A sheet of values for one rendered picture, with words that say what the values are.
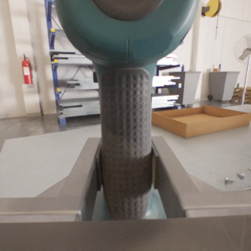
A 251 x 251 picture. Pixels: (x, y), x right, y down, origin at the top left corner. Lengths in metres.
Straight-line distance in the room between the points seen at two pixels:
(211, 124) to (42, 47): 4.29
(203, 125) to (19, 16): 4.29
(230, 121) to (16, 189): 0.85
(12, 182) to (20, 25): 4.22
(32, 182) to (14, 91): 4.27
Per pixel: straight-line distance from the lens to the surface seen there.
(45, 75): 4.67
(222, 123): 0.89
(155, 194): 0.17
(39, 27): 4.79
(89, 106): 3.67
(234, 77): 6.77
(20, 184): 0.51
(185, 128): 0.74
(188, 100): 5.47
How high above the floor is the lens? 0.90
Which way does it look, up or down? 16 degrees down
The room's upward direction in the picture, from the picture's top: 1 degrees counter-clockwise
